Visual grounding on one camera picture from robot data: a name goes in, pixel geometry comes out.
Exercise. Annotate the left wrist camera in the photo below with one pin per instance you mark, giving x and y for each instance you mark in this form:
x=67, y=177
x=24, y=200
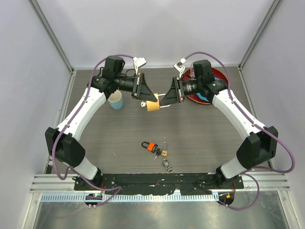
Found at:
x=138, y=63

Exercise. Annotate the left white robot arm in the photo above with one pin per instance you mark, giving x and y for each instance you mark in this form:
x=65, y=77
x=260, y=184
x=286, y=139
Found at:
x=106, y=78

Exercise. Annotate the small black keys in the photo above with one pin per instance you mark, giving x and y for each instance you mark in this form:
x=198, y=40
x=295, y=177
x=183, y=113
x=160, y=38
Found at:
x=158, y=152

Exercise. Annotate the blue dotted plate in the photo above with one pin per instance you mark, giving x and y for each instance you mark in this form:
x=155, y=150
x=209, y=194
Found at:
x=207, y=91

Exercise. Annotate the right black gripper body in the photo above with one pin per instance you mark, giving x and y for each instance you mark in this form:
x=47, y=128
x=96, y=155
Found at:
x=180, y=88

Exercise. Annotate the large brass padlock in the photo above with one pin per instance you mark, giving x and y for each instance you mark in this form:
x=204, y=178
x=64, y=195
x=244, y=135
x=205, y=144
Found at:
x=155, y=106

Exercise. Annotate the small brass padlock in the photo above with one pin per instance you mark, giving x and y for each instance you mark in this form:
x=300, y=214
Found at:
x=164, y=151

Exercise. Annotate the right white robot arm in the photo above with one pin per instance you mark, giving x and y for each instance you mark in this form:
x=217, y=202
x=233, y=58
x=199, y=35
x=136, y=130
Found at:
x=258, y=143

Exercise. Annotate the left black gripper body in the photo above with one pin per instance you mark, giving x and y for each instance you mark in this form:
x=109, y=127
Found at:
x=136, y=90

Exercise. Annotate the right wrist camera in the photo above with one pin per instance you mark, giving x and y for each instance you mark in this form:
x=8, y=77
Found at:
x=179, y=66

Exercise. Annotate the orange black padlock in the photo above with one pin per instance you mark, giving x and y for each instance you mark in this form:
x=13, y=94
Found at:
x=150, y=146

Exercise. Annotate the red round tray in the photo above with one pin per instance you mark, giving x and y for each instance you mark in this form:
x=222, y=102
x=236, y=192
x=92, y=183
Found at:
x=198, y=98

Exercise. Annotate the clear plastic cup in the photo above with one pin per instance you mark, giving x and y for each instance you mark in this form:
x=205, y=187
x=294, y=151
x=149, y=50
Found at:
x=192, y=74

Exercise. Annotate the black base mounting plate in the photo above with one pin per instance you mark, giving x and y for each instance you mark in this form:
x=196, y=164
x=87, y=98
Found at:
x=161, y=184

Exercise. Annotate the light blue mug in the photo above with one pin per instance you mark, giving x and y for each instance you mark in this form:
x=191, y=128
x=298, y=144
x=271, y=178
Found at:
x=115, y=100

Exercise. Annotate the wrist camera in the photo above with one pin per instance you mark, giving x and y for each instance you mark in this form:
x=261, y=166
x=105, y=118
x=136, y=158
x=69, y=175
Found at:
x=179, y=66
x=138, y=63

